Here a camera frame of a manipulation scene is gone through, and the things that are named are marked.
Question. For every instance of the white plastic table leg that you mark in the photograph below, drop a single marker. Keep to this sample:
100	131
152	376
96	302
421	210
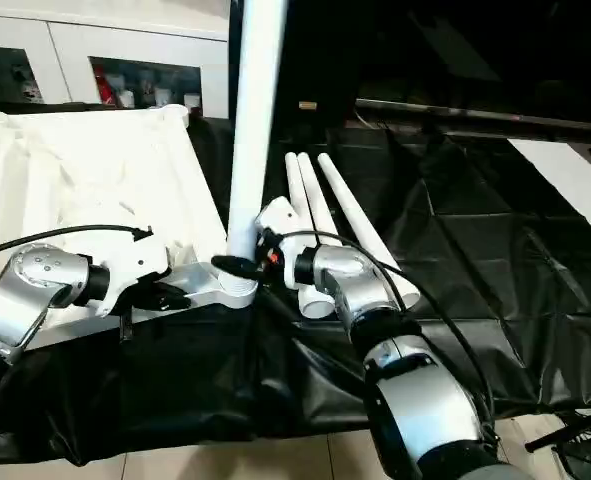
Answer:
255	125
360	220
293	175
315	200

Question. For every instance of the white plastic table top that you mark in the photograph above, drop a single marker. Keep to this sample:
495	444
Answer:
75	165

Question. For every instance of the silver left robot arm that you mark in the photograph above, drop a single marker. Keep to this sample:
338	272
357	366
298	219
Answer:
40	270

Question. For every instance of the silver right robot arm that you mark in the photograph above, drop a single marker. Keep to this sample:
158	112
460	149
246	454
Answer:
425	400

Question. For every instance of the small tan label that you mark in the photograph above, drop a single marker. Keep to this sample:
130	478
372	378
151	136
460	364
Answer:
308	105

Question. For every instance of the white blue carton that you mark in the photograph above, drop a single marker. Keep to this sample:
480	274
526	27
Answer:
162	97

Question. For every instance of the small white jar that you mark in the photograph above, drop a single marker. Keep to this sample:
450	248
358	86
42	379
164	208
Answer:
127	99

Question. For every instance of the white glass-door cabinet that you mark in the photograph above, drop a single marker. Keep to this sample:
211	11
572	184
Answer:
140	45

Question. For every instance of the black metal rod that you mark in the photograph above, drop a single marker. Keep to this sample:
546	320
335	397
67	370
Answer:
475	114

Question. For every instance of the white flat panel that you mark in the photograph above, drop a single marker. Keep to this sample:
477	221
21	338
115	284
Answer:
570	175

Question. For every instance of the black metal stand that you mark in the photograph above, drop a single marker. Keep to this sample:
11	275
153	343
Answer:
565	432

